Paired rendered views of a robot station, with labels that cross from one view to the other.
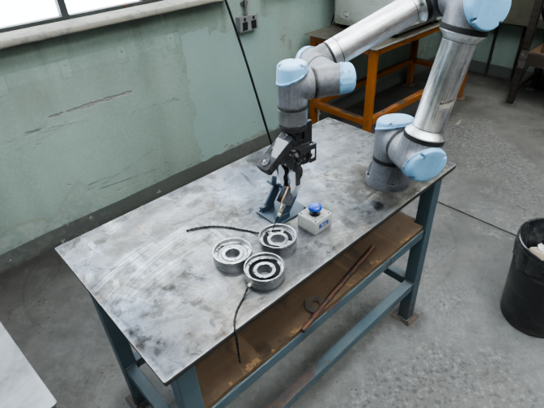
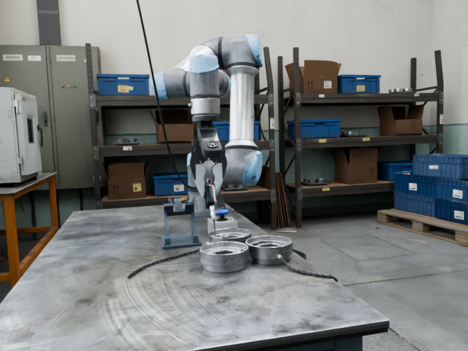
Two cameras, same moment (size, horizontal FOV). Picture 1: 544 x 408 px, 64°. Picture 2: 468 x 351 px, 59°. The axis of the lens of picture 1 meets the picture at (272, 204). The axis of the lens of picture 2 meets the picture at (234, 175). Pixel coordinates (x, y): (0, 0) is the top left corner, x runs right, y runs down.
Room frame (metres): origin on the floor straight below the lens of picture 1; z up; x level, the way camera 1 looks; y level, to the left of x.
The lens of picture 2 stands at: (0.44, 0.87, 1.08)
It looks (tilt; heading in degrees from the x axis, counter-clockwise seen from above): 6 degrees down; 298
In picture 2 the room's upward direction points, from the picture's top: 2 degrees counter-clockwise
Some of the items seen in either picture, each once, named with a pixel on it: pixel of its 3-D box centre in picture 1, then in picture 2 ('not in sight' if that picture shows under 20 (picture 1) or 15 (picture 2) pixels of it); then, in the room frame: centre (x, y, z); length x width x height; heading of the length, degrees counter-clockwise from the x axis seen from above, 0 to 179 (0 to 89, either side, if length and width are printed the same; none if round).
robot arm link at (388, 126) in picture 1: (394, 136); (205, 167); (1.22, -0.40, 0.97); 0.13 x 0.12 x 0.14; 14
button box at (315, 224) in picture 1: (316, 218); (221, 226); (1.01, -0.13, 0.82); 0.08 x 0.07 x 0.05; 131
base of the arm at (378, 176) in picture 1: (389, 167); (205, 199); (1.23, -0.40, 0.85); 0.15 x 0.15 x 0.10
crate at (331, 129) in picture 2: not in sight; (313, 129); (1.90, -3.96, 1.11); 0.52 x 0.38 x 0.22; 41
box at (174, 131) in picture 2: not in sight; (173, 125); (3.13, -2.86, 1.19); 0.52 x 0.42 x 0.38; 41
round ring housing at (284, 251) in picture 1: (278, 240); (230, 240); (0.92, -0.01, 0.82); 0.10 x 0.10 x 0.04
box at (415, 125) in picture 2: not in sight; (400, 120); (1.02, -4.71, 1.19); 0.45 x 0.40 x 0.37; 36
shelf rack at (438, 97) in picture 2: not in sight; (360, 136); (1.43, -4.37, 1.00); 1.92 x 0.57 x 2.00; 41
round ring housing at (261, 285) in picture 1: (264, 271); (269, 249); (0.80, 0.03, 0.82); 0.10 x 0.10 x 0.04
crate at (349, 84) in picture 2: not in sight; (352, 86); (1.51, -4.30, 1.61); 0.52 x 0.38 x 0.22; 44
